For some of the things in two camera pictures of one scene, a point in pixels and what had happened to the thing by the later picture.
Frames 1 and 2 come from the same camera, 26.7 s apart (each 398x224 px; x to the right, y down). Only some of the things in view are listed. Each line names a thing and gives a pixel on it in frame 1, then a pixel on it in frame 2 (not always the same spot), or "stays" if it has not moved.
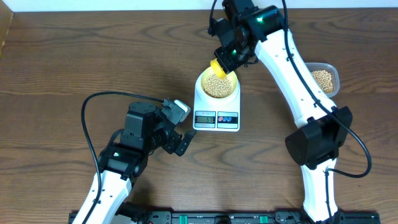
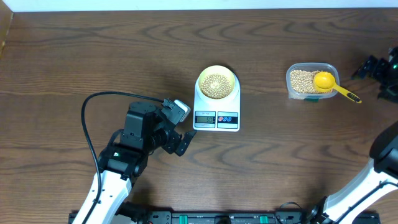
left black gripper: [170, 146] stays
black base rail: [228, 218] stays
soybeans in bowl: [218, 88] stays
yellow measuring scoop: [217, 69] → [324, 81]
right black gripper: [227, 65] → [392, 92]
